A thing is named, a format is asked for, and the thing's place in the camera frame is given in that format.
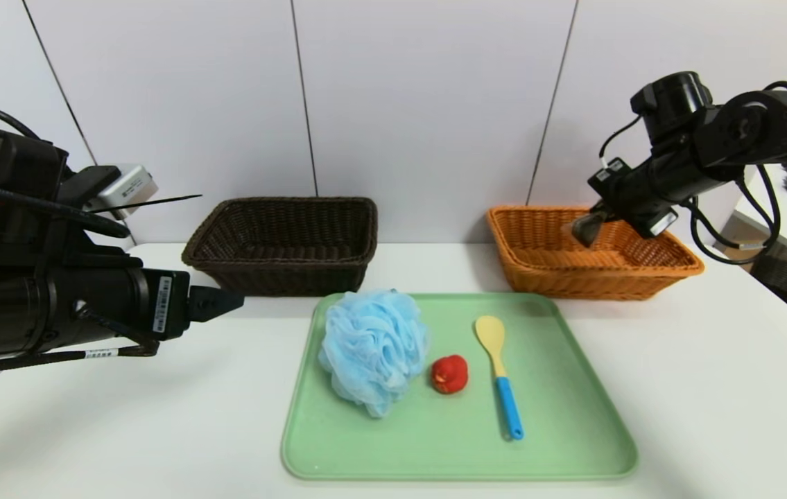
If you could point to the dark brown wicker basket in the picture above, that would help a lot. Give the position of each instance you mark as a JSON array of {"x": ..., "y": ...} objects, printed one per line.
[{"x": 282, "y": 242}]

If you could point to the small red rubber toy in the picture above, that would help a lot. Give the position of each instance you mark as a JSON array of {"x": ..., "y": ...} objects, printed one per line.
[{"x": 450, "y": 374}]

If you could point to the orange wicker basket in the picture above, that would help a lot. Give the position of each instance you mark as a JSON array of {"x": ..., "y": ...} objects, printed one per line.
[{"x": 573, "y": 274}]

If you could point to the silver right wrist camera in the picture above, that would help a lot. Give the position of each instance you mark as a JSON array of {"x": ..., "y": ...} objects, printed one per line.
[{"x": 663, "y": 223}]

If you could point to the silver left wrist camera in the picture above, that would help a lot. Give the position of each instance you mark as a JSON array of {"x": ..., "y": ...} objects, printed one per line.
[{"x": 126, "y": 187}]

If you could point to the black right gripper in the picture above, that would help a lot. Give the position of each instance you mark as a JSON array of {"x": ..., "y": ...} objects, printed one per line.
[{"x": 620, "y": 208}]

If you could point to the light blue mesh bath loofah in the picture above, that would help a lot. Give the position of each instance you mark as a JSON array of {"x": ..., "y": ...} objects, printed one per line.
[{"x": 372, "y": 350}]

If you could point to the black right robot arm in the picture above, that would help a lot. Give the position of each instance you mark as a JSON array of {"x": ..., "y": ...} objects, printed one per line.
[{"x": 747, "y": 132}]

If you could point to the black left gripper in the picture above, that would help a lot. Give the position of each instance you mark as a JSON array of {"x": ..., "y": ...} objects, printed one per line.
[{"x": 170, "y": 305}]

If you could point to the thin black zip tie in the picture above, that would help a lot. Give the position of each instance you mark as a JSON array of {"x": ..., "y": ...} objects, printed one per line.
[{"x": 157, "y": 202}]

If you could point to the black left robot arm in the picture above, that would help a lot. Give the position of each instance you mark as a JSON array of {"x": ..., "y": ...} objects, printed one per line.
[{"x": 26, "y": 305}]

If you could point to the light green plastic tray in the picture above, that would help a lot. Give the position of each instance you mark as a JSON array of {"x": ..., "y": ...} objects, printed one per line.
[{"x": 559, "y": 416}]

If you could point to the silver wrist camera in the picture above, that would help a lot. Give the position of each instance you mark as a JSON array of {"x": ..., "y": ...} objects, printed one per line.
[
  {"x": 663, "y": 223},
  {"x": 126, "y": 187}
]

